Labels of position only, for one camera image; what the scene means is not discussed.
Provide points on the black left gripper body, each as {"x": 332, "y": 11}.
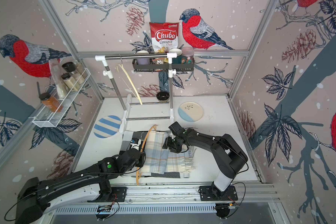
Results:
{"x": 140, "y": 161}

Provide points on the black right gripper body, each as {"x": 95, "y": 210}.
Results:
{"x": 172, "y": 144}

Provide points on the blue beige plaid scarf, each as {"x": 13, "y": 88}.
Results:
{"x": 161, "y": 162}

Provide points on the black grey checked scarf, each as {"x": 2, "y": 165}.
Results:
{"x": 132, "y": 139}

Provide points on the orange wooden hanger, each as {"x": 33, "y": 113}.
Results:
{"x": 138, "y": 175}

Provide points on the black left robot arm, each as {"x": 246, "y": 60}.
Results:
{"x": 37, "y": 196}

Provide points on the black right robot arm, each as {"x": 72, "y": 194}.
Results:
{"x": 228, "y": 155}

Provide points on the cream and blue plate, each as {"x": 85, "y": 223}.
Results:
{"x": 190, "y": 111}

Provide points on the blue cream striped round mat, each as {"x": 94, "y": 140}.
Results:
{"x": 107, "y": 126}

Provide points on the dark round bowl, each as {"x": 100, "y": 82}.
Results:
{"x": 163, "y": 96}

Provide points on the pink lid jar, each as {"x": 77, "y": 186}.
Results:
{"x": 187, "y": 55}

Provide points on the purple cup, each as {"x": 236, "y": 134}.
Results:
{"x": 142, "y": 60}

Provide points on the black lid spice jar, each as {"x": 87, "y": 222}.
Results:
{"x": 70, "y": 82}
{"x": 71, "y": 68}

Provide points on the clear plastic bag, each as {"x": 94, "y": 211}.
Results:
{"x": 62, "y": 89}

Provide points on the orange spice jar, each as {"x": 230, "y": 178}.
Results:
{"x": 50, "y": 102}

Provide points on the red Chuba chips bag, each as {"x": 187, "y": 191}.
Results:
{"x": 164, "y": 36}

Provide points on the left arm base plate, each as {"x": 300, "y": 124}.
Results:
{"x": 112, "y": 194}

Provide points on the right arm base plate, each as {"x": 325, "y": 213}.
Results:
{"x": 212, "y": 193}

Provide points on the black wall basket shelf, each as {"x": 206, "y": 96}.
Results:
{"x": 185, "y": 67}

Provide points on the white wire wall rack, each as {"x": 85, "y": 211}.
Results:
{"x": 47, "y": 118}

